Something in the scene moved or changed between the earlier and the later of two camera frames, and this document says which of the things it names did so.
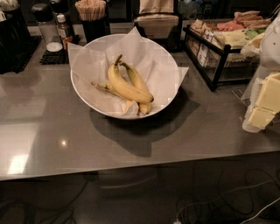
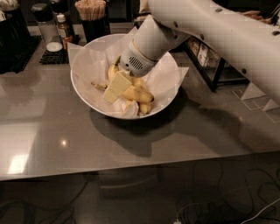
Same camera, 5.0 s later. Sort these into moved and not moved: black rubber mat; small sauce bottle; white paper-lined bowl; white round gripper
Moved: white round gripper
Not moved: small sauce bottle; white paper-lined bowl; black rubber mat
